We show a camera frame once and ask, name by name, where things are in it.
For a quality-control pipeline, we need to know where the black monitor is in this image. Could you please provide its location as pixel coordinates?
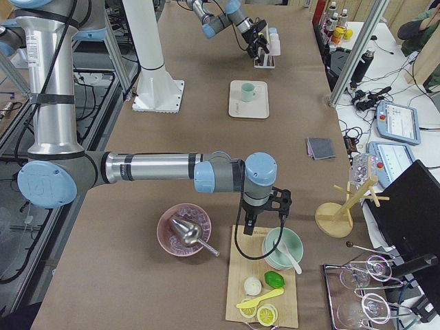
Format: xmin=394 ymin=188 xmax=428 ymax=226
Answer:
xmin=366 ymin=160 xmax=439 ymax=259

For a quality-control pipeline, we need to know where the white wire cup rack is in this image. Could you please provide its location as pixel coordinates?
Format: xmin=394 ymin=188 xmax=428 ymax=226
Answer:
xmin=254 ymin=26 xmax=276 ymax=69

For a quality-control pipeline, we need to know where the pink bowl with ice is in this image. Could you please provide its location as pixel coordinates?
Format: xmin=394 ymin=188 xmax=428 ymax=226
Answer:
xmin=157 ymin=203 xmax=212 ymax=256

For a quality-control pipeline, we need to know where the grey folded cloth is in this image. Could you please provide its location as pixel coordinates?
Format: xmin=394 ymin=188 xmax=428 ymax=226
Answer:
xmin=306 ymin=137 xmax=336 ymax=160

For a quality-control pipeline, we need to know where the white ceramic spoon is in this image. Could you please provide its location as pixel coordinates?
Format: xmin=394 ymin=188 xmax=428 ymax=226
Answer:
xmin=273 ymin=239 xmax=303 ymax=275

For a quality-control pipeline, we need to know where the pink bottom stacked bowl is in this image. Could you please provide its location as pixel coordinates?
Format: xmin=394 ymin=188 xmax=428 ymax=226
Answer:
xmin=261 ymin=240 xmax=296 ymax=272

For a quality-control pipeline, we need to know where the crystal glass on stand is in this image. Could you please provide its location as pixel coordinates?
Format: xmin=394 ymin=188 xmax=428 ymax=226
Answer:
xmin=350 ymin=153 xmax=377 ymax=188

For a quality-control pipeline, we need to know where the blue teach pendant near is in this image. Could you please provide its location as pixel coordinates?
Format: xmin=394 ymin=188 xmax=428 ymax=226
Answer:
xmin=366 ymin=142 xmax=415 ymax=188

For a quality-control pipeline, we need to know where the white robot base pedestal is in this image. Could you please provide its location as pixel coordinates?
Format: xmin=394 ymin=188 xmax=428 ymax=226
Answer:
xmin=123 ymin=0 xmax=185 ymax=113

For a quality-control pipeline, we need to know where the wooden mug tree stand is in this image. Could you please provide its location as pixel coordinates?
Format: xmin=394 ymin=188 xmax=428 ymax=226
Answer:
xmin=315 ymin=175 xmax=390 ymax=238

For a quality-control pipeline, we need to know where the green cup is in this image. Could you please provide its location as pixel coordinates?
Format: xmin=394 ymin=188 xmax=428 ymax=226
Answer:
xmin=241 ymin=82 xmax=256 ymax=102

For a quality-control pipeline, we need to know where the green lime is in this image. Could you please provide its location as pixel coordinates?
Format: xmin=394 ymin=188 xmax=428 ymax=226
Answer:
xmin=264 ymin=271 xmax=285 ymax=289

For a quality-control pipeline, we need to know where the metal ice scoop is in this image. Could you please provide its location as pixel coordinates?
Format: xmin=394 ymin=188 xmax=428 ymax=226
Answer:
xmin=170 ymin=216 xmax=220 ymax=257

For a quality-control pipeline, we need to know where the blue teach pendant far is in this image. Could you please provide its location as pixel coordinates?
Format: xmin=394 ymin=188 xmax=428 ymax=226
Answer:
xmin=376 ymin=100 xmax=421 ymax=145

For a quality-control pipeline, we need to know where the bamboo cutting board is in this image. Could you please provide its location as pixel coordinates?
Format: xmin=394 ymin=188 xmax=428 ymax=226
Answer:
xmin=224 ymin=224 xmax=300 ymax=327

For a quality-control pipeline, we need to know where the aluminium frame post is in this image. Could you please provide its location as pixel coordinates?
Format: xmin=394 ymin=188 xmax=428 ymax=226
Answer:
xmin=329 ymin=0 xmax=390 ymax=109

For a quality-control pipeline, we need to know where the black glass rack tray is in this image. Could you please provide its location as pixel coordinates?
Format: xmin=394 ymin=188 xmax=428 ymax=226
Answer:
xmin=321 ymin=262 xmax=440 ymax=330

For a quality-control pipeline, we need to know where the black water bottle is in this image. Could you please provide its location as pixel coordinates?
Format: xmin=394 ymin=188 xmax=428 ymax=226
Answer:
xmin=351 ymin=47 xmax=375 ymax=84

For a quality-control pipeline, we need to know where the mint green top bowl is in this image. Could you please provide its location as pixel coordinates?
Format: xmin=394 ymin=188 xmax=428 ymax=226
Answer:
xmin=262 ymin=228 xmax=304 ymax=270

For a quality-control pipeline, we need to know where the clear wine glass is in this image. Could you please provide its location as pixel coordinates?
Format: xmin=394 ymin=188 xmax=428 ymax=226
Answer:
xmin=336 ymin=293 xmax=412 ymax=329

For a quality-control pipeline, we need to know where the pink cup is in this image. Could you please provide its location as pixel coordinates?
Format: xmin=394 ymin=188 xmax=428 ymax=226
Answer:
xmin=269 ymin=39 xmax=281 ymax=56

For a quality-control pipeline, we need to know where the lemon half slice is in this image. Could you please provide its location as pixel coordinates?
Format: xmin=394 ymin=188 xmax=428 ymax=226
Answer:
xmin=256 ymin=304 xmax=278 ymax=327

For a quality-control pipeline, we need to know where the yellow plastic knife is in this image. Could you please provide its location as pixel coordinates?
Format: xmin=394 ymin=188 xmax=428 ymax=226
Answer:
xmin=236 ymin=287 xmax=285 ymax=309

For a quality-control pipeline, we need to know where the cream white cup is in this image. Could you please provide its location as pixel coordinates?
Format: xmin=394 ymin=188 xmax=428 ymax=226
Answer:
xmin=269 ymin=33 xmax=279 ymax=43

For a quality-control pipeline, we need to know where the blue teach pendant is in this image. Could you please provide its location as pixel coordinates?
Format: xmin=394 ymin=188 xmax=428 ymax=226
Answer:
xmin=376 ymin=100 xmax=421 ymax=145
xmin=366 ymin=142 xmax=415 ymax=188

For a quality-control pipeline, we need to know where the white rabbit tray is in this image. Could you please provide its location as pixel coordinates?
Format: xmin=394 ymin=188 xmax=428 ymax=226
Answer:
xmin=228 ymin=80 xmax=270 ymax=119

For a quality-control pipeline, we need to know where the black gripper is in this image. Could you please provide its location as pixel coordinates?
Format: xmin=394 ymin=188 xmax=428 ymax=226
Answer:
xmin=241 ymin=20 xmax=270 ymax=58
xmin=241 ymin=186 xmax=292 ymax=235

